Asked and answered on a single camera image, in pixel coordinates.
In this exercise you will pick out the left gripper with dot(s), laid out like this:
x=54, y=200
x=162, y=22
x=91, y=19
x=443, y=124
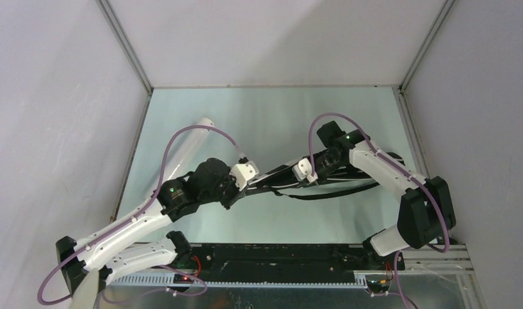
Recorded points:
x=236, y=194

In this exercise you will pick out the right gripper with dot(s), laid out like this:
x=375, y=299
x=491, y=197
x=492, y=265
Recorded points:
x=321, y=178

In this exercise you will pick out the white shuttlecock tube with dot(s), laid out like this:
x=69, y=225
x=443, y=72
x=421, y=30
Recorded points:
x=183, y=150

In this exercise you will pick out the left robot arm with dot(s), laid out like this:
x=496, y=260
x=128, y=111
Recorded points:
x=110, y=251

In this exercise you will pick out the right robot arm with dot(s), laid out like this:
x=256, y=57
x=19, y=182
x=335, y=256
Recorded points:
x=426, y=212

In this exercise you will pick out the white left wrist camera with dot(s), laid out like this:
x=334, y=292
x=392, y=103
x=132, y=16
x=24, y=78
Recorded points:
x=243, y=174

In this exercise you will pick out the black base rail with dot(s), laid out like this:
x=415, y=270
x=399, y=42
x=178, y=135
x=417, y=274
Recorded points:
x=317, y=264

